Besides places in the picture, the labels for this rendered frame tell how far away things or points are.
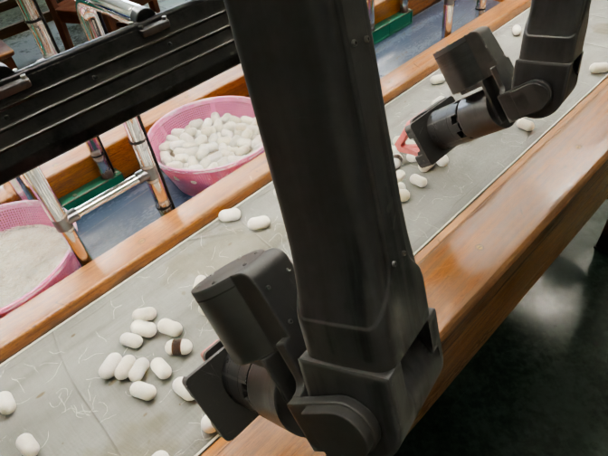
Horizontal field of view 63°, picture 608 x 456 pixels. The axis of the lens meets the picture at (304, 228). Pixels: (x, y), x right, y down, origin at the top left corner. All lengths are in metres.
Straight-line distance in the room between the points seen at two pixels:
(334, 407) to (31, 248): 0.75
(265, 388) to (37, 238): 0.69
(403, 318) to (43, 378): 0.57
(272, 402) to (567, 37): 0.48
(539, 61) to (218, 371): 0.47
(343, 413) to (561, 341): 1.38
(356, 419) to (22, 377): 0.57
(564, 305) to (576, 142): 0.83
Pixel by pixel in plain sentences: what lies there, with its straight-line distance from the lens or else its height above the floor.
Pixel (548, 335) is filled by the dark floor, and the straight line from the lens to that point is 1.64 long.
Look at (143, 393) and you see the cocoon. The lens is 0.66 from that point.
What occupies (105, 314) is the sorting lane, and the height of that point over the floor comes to 0.74.
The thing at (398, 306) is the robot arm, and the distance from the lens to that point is 0.26.
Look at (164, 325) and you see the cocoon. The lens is 0.70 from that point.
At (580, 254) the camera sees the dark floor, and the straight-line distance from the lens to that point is 1.88.
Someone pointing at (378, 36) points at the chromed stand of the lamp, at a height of 0.69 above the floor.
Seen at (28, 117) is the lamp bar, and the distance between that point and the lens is 0.52.
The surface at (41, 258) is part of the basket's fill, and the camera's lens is 0.93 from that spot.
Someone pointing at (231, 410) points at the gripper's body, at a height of 0.91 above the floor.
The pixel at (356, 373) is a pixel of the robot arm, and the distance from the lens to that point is 0.27.
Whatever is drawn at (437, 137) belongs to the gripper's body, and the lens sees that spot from 0.72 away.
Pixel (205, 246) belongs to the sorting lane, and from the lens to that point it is 0.81.
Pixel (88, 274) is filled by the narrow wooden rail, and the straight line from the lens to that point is 0.81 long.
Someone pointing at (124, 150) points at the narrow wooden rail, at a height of 0.74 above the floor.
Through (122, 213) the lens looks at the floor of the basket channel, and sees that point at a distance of 1.04.
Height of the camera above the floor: 1.29
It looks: 44 degrees down
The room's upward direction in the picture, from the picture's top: 8 degrees counter-clockwise
